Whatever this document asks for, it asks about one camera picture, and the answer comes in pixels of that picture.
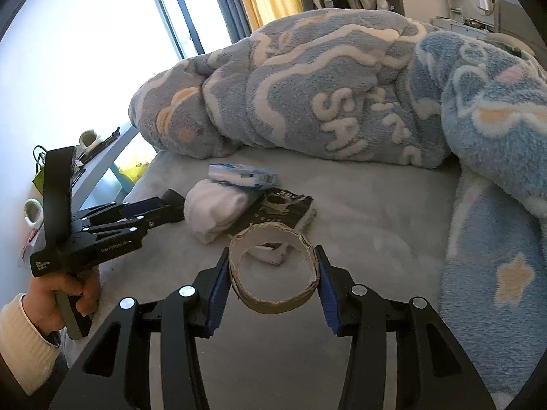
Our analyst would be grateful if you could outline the cardboard tape roll core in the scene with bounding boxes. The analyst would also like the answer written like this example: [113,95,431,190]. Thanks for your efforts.
[228,221,320,314]

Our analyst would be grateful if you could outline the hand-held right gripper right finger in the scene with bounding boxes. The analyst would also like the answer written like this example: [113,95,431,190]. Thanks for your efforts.
[314,245,498,410]

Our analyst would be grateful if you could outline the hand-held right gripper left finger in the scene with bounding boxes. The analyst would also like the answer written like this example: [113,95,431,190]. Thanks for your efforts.
[49,248,231,410]

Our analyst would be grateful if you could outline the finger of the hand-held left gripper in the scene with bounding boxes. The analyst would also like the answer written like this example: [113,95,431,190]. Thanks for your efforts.
[68,209,183,247]
[72,189,186,225]

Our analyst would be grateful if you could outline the grey bed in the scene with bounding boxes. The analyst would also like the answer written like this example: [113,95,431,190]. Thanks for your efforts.
[60,145,471,410]

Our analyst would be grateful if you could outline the grey curtain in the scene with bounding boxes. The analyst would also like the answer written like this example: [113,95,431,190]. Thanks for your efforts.
[205,0,253,41]

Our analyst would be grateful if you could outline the person's left hand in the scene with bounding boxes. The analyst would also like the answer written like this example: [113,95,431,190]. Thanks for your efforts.
[21,260,101,334]

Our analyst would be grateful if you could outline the blue patterned fleece blanket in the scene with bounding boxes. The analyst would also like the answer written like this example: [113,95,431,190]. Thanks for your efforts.
[128,8,547,398]

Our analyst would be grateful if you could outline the green tote bag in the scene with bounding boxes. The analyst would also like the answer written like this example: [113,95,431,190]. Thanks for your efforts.
[32,145,49,195]

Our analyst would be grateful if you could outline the red packet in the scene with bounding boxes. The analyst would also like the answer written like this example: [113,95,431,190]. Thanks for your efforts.
[19,227,41,265]

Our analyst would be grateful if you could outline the sliding glass door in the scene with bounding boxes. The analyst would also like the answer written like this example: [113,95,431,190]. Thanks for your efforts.
[141,0,203,58]

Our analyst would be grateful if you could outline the grey bed headboard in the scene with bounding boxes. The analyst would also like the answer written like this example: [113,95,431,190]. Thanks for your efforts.
[498,0,547,69]

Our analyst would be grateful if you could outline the grey low table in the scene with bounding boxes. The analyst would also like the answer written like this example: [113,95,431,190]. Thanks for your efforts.
[19,122,142,265]

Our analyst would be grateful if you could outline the beige pillow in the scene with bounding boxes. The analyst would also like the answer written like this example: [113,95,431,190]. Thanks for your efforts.
[487,32,535,58]

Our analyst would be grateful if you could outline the white vanity table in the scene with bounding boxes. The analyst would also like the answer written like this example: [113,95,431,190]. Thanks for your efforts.
[431,0,498,35]

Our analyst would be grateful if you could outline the dark wooden sticks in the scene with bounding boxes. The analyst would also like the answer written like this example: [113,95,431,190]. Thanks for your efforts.
[79,126,120,165]

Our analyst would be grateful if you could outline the green and white slipper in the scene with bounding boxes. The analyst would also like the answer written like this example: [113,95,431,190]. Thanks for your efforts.
[79,129,102,154]
[23,199,45,226]

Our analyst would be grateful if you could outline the blue and white packet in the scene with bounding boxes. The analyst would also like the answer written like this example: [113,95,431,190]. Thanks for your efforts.
[208,162,279,189]

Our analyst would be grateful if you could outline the yellow plastic bag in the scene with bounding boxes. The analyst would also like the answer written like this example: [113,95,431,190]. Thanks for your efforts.
[117,156,151,182]

